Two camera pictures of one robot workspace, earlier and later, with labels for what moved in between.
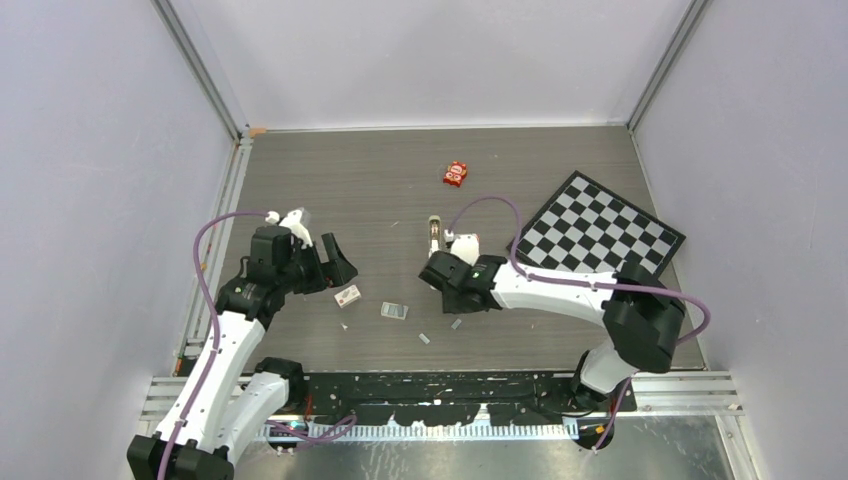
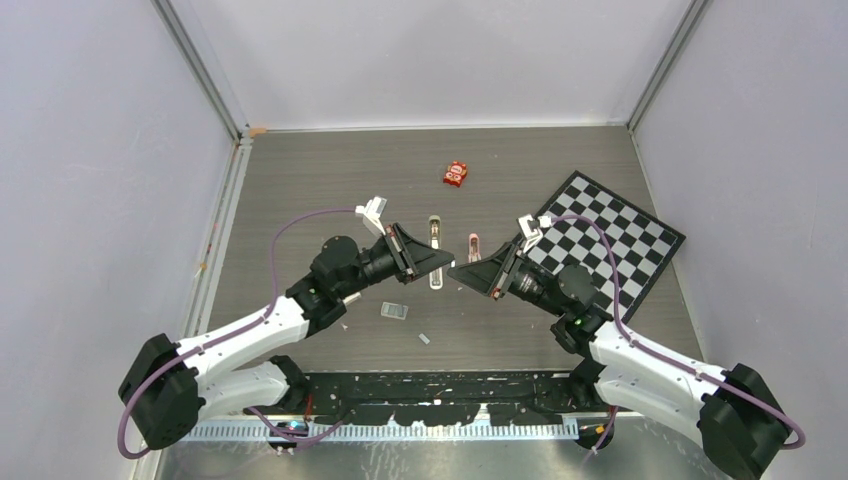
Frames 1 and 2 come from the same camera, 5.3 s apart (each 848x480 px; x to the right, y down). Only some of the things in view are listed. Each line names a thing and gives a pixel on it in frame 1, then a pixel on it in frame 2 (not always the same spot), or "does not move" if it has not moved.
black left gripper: [339, 274] to [410, 257]
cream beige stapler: [434, 234] does not move
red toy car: [455, 173] does not move
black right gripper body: [452, 305] to [513, 266]
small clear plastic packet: [394, 310] does not move
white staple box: [348, 296] does not move
